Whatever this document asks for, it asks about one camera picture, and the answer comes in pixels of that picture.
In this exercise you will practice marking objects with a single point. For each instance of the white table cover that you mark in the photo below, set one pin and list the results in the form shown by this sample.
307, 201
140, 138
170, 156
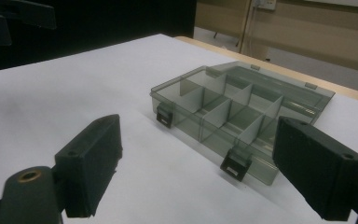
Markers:
74, 93

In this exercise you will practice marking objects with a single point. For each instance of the transparent grey compartment box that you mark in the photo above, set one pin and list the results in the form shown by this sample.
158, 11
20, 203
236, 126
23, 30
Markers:
217, 113

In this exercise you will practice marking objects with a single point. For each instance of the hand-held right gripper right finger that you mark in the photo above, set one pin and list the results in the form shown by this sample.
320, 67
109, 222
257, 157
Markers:
317, 168

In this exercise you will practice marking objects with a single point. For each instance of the black curtain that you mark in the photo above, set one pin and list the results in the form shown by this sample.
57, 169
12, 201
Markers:
112, 21

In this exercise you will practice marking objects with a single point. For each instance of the white wall socket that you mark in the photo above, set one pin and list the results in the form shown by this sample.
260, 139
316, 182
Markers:
265, 3

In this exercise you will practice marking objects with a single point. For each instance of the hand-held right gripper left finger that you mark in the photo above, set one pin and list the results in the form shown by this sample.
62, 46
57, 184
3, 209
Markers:
90, 161

